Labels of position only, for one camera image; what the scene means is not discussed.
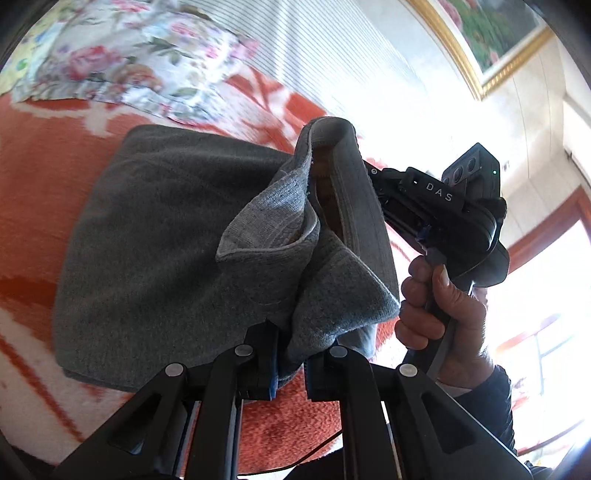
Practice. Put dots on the person's right forearm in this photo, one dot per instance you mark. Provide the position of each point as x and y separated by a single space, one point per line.
485 406

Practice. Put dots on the gold framed flower painting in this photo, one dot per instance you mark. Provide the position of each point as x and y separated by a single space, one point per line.
489 37

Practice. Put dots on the wooden door frame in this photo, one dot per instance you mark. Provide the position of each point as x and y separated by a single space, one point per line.
554 221

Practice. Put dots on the person's right hand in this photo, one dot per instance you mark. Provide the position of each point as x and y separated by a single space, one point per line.
461 323

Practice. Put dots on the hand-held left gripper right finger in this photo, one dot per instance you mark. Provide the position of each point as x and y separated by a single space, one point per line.
318 374

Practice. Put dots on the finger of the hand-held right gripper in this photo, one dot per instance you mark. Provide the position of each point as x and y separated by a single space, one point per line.
385 174

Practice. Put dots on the orange and white blanket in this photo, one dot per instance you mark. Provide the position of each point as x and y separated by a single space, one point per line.
41 184

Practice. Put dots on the floral pillow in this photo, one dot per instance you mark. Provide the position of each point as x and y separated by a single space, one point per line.
129 60

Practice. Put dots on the white striped bedding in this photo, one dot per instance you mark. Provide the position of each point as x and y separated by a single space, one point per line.
332 60

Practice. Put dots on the yellow cartoon print pillow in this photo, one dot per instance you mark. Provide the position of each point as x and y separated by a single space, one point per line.
18 60

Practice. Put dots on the grey pants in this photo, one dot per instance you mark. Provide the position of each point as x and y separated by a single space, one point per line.
184 258

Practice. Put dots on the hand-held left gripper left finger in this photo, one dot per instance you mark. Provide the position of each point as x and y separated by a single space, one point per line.
265 364

